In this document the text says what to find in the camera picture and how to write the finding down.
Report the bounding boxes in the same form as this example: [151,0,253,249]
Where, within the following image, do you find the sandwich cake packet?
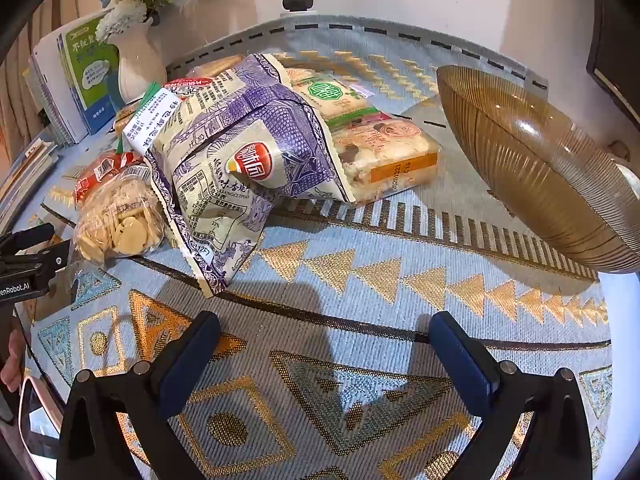
[327,115,443,206]

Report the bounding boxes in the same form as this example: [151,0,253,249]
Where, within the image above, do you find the stack of flat books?
[0,130,61,233]

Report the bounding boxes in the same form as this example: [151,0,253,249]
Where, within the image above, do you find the white ribbed vase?
[107,17,168,103]

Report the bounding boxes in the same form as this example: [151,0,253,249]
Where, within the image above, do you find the pink-edged smartphone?
[17,374,68,478]

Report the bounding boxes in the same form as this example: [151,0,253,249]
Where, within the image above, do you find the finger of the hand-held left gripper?
[0,223,55,257]
[0,240,72,281]

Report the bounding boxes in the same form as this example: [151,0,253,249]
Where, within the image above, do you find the green label cracker packet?
[285,66,381,128]

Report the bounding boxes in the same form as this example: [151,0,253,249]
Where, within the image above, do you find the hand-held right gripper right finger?
[428,311,593,480]

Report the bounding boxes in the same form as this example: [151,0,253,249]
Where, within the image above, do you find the round cracker bag red label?
[72,151,168,263]

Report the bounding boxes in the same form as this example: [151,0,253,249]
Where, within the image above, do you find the layered biscuit packet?
[187,55,243,81]

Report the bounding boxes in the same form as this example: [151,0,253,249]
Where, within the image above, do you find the white packet green edges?
[122,81,191,156]

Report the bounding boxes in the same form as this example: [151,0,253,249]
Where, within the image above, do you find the wooden cabinet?
[585,0,640,131]

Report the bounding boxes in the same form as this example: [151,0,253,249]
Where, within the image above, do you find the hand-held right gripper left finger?
[56,310,222,480]

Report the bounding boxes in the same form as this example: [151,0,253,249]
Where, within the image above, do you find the person's left hand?
[0,332,26,386]

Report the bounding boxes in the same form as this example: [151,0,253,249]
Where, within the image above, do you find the blue gold patterned tablecloth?
[10,14,616,480]

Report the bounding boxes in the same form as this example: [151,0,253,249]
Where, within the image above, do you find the green cover book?
[57,10,126,136]

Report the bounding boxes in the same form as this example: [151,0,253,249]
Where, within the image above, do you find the purple patterned snack bag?
[152,52,358,301]

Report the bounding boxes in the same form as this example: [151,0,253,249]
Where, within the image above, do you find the red topped snack packet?
[162,76,216,98]

